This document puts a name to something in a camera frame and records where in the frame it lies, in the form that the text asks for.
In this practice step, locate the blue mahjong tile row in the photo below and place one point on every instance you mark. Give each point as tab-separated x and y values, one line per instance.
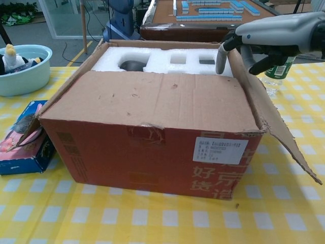
208	2
208	18
250	8
185	6
215	11

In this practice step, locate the brown mahjong table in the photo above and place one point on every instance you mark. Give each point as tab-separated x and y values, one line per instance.
165	15

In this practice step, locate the red cardboard shipping box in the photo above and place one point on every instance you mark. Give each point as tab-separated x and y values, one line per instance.
114	157

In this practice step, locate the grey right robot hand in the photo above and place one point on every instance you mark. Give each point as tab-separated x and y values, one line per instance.
274	30

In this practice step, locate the wooden pole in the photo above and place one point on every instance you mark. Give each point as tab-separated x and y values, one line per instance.
84	28

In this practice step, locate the white plastic basket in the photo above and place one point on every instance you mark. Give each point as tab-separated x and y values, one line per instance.
314	56

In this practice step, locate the clear water bottle green label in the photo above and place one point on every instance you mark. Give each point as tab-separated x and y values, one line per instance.
278	71

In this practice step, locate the white foam packing insert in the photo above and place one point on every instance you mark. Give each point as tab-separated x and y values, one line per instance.
160	58

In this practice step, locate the yellow white checkered tablecloth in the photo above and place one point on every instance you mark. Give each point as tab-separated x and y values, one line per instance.
152	221

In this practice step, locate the blue white robot base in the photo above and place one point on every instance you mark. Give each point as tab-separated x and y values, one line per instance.
122	17

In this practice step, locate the green bag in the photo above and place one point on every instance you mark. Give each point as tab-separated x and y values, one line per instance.
16	19

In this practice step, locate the light blue plastic basin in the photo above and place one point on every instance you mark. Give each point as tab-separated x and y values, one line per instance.
28	78

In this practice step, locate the penguin plush toy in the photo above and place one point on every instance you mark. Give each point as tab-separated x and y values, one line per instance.
11	59

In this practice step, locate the dark grey rounded device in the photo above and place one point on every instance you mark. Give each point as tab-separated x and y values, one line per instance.
133	66

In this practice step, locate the white framed glass partition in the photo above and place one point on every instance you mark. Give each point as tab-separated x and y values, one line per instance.
48	17

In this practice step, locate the dark blue snack packet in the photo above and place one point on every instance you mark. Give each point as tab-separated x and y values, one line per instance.
24	68

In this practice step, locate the blue pink cookie box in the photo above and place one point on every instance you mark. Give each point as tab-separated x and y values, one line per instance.
15	155

